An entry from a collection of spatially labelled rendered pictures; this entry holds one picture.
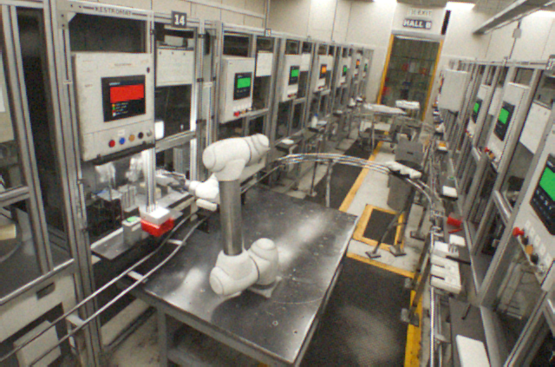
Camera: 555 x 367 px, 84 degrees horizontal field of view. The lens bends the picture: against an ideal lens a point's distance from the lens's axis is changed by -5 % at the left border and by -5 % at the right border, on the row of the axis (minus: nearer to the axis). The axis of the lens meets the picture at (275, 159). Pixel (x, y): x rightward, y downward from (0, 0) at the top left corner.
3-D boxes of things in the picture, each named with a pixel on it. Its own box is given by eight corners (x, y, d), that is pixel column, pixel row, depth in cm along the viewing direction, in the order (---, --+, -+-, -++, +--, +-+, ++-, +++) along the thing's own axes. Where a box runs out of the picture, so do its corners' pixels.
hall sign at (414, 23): (431, 30, 823) (433, 20, 815) (401, 27, 850) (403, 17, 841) (431, 30, 827) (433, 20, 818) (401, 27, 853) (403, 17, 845)
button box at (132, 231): (131, 245, 162) (129, 225, 158) (120, 240, 165) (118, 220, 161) (142, 238, 169) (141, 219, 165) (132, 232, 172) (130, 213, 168)
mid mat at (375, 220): (401, 255, 337) (401, 254, 337) (350, 239, 357) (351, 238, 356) (408, 215, 424) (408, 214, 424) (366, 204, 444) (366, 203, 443)
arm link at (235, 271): (260, 288, 164) (225, 308, 149) (240, 276, 176) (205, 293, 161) (253, 138, 148) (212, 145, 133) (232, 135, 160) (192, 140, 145)
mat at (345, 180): (335, 232, 367) (335, 231, 367) (287, 217, 388) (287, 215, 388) (389, 131, 876) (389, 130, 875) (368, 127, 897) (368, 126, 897)
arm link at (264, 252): (283, 277, 179) (287, 244, 171) (257, 291, 166) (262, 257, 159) (263, 262, 189) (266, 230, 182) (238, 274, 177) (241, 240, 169)
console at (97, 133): (88, 162, 140) (80, 54, 124) (48, 148, 150) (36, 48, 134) (157, 141, 176) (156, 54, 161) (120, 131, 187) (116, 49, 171)
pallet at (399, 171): (381, 170, 344) (383, 161, 340) (389, 168, 351) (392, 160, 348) (410, 184, 316) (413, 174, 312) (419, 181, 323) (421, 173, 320)
